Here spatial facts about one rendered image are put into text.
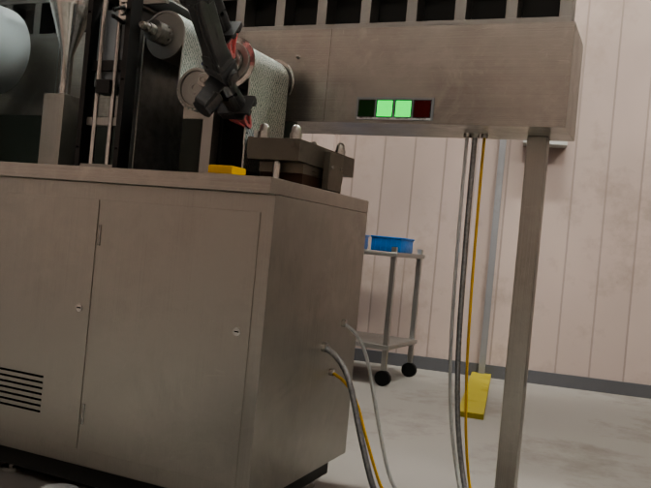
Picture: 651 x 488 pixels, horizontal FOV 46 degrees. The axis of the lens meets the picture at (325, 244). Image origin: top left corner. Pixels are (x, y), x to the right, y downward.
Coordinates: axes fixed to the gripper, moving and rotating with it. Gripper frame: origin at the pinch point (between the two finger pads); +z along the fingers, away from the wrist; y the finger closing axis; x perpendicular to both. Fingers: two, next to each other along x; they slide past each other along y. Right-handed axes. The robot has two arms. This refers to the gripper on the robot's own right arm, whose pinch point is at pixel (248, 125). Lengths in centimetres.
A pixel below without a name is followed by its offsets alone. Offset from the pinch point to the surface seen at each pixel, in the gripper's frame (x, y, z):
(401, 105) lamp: 25.8, 35.3, 19.7
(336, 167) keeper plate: 0.0, 22.0, 18.0
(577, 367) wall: 71, 71, 312
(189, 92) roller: 6.6, -19.8, -6.3
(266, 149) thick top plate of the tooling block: -9.4, 10.0, -1.4
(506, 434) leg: -50, 73, 82
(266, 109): 10.2, 0.3, 5.0
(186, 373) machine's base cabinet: -73, 6, 9
